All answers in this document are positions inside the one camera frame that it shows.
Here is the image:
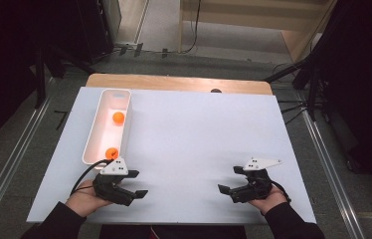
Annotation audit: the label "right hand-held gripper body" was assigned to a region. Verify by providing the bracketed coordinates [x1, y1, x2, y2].
[230, 157, 282, 204]

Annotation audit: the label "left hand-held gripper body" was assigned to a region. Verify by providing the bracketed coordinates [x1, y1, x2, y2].
[93, 157, 135, 207]

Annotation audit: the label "orange ball with dark mark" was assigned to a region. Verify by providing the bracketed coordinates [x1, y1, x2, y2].
[104, 146, 119, 161]

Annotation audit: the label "white plastic bin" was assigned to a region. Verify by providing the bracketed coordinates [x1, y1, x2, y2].
[82, 88, 132, 171]

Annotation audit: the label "plain orange ball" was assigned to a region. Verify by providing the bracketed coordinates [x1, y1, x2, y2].
[111, 111, 126, 125]

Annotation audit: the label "person's right hand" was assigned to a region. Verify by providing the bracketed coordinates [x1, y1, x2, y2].
[248, 185, 288, 216]

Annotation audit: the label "person's left hand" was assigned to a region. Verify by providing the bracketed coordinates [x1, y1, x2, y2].
[65, 179, 112, 218]

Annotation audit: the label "white board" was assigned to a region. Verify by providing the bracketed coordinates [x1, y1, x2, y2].
[26, 86, 317, 226]

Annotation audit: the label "wooden table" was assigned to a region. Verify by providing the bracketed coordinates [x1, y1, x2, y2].
[85, 73, 274, 97]

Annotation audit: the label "black stand legs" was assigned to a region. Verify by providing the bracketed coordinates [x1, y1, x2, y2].
[263, 59, 322, 122]

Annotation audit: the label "black stand leg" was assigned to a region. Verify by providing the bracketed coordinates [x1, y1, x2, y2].
[34, 46, 48, 110]

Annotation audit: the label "dark cabinet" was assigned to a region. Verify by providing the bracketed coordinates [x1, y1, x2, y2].
[74, 0, 122, 65]

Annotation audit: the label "light wooden furniture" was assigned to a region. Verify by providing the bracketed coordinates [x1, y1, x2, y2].
[177, 0, 338, 64]

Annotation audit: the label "black curtain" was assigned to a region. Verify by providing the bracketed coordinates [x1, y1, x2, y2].
[306, 0, 372, 207]
[0, 0, 88, 157]

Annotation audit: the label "left hand-held gripper cable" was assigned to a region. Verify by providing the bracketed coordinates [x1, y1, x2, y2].
[70, 158, 114, 197]

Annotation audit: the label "hand-held gripper cable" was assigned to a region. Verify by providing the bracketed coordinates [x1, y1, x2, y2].
[70, 158, 114, 197]
[270, 179, 292, 204]

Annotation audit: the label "right hand-held gripper cable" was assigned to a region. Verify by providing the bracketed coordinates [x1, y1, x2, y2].
[270, 179, 292, 204]

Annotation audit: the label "aluminium floor rail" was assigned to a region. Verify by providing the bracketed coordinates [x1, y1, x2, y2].
[0, 78, 56, 235]
[301, 109, 367, 239]

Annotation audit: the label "hanging black cable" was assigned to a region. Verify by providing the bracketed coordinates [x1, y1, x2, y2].
[177, 0, 203, 55]

